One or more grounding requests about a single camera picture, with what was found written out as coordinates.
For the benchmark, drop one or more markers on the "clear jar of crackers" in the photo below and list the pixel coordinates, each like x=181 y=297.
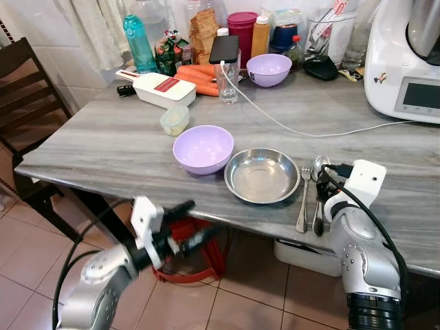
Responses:
x=203 y=34

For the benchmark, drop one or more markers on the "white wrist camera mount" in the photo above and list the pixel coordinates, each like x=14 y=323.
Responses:
x=366 y=180
x=143 y=216

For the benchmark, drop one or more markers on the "dark blue jar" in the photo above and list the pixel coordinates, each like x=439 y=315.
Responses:
x=283 y=38

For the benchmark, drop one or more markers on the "white plastic tub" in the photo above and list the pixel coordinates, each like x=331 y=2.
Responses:
x=302 y=258

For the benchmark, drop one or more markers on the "stainless steel bowl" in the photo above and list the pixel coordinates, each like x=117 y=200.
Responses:
x=262 y=177

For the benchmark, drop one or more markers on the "small lilac plastic bowl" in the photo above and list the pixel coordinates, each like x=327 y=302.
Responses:
x=269 y=69

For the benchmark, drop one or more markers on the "small black remote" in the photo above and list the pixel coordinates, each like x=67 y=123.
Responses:
x=126 y=91

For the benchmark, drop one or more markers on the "white kitchen cooking machine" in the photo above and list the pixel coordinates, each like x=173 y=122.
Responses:
x=402 y=69

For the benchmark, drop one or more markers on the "clear drinking glass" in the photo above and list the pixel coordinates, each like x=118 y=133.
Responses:
x=227 y=86

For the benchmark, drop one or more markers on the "small clear lidded container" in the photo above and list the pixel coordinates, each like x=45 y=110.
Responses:
x=174 y=121

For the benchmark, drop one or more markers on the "green snack packet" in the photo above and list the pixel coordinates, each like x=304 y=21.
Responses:
x=172 y=55

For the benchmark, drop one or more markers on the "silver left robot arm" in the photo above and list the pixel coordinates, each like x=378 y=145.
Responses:
x=96 y=282

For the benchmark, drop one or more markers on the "pale patterned curtain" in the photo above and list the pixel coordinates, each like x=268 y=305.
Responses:
x=93 y=31

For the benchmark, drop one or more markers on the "small green red-capped bottle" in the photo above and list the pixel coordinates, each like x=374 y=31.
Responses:
x=295 y=53

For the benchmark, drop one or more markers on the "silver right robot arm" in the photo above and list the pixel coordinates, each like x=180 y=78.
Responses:
x=364 y=254

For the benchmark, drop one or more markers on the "orange sauce bottle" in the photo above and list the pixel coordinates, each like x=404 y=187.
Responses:
x=260 y=38

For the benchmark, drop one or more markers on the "white grater box red label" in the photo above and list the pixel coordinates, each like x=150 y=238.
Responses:
x=161 y=89

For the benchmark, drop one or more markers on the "orange carrot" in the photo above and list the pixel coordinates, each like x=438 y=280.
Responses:
x=196 y=79
x=208 y=89
x=199 y=69

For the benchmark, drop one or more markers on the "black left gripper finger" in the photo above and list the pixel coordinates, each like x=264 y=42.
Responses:
x=201 y=237
x=180 y=209

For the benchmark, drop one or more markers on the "steel fork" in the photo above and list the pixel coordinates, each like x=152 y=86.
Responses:
x=304 y=199

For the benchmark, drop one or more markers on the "black rounded pouch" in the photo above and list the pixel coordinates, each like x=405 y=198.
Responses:
x=321 y=67

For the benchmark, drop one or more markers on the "magenta plastic canister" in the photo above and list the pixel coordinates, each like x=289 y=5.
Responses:
x=242 y=31

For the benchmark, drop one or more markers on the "steel spoon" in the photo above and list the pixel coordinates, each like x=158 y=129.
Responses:
x=320 y=165

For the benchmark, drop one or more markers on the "dark wooden chair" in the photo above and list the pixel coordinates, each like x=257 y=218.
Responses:
x=27 y=96

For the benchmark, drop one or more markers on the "red plastic stool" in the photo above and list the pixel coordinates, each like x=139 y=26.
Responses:
x=206 y=265

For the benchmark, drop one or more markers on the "large lilac plastic bowl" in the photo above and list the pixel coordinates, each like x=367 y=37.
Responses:
x=202 y=148

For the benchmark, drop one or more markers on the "clear utensil holder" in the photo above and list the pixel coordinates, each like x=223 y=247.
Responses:
x=333 y=34

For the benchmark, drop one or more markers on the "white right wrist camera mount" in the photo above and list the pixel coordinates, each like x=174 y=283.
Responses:
x=366 y=180

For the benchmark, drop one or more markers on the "teal plastic bottle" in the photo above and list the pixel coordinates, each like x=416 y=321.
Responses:
x=139 y=48

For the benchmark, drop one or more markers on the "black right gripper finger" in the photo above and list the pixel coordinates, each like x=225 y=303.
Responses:
x=320 y=196

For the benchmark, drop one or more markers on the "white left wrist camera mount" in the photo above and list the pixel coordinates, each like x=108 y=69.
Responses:
x=143 y=216

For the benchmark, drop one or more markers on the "black smartphone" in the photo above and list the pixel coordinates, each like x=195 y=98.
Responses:
x=224 y=49

